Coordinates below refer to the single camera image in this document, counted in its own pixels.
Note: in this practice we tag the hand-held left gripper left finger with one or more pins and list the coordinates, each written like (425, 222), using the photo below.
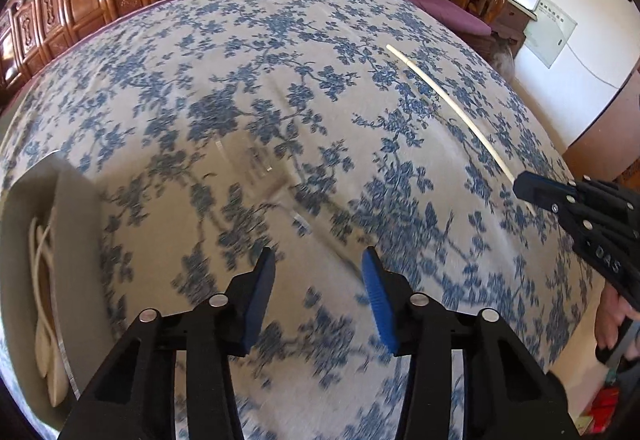
(260, 300)

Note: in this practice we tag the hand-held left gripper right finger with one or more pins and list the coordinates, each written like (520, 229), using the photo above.
(377, 300)

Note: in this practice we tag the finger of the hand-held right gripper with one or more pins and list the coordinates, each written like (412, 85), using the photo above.
(610, 202)
(540, 190)

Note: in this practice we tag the cream chopstick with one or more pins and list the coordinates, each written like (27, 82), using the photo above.
(450, 97)

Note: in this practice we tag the metal tray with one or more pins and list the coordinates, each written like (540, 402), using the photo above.
(75, 245)

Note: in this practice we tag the person's right hand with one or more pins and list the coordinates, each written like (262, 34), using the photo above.
(610, 315)

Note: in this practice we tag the grey fluffy object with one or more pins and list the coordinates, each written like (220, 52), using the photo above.
(502, 57)

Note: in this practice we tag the red package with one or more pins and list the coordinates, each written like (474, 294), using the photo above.
(602, 407)

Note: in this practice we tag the wooden side table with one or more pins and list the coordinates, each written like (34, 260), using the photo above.
(510, 19)

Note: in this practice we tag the short purple bench cushion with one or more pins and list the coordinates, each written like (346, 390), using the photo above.
(440, 4)

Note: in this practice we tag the blue floral tablecloth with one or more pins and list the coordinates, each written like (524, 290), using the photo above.
(300, 84)

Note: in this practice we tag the white wall panel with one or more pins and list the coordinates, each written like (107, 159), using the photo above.
(550, 34)

